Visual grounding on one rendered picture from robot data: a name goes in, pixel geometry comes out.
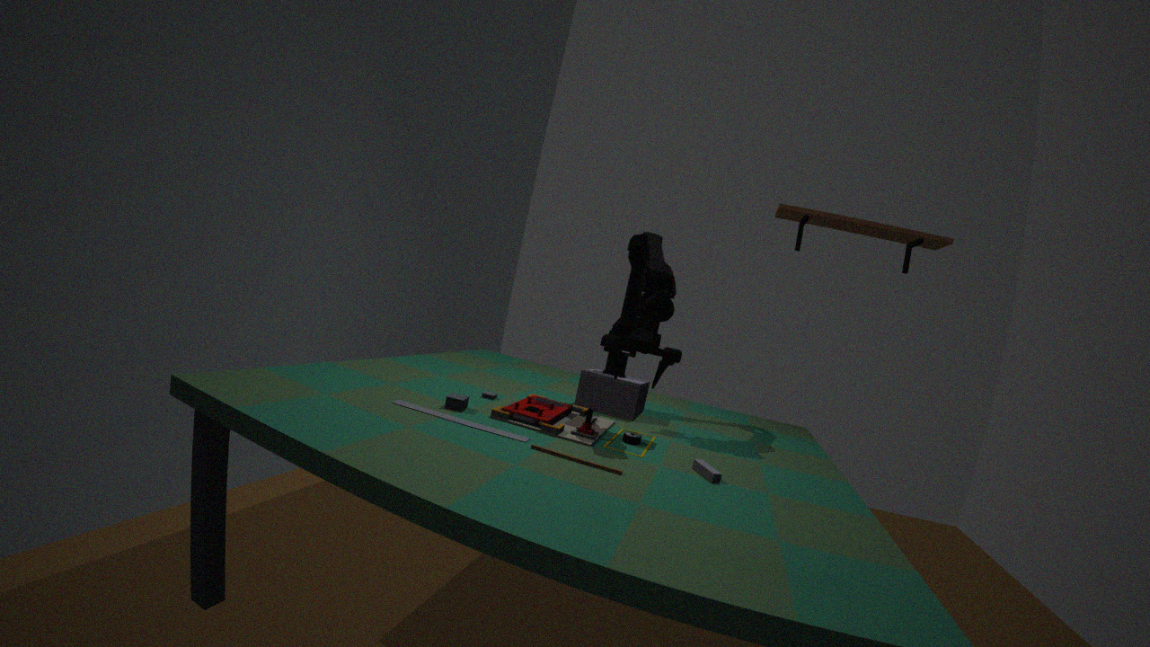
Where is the grey flat bar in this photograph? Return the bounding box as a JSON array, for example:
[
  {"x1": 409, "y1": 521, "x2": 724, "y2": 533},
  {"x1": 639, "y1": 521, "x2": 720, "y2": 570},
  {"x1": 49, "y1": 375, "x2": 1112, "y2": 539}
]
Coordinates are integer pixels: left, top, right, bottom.
[{"x1": 392, "y1": 400, "x2": 529, "y2": 442}]

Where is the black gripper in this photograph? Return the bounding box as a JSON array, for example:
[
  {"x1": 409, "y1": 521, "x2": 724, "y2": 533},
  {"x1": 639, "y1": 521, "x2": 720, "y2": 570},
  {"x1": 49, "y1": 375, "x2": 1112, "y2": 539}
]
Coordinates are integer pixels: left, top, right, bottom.
[{"x1": 600, "y1": 316, "x2": 682, "y2": 388}]

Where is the brown long thin bar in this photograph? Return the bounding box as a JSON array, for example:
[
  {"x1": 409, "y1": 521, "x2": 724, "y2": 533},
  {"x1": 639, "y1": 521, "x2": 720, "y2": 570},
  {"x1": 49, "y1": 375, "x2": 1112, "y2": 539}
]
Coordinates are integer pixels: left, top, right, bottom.
[{"x1": 531, "y1": 444, "x2": 622, "y2": 475}]

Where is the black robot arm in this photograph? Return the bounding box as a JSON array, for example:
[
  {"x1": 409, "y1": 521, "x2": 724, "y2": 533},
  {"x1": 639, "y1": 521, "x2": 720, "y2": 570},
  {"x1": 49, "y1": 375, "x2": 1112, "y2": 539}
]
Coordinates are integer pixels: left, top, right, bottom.
[{"x1": 610, "y1": 232, "x2": 676, "y2": 378}]

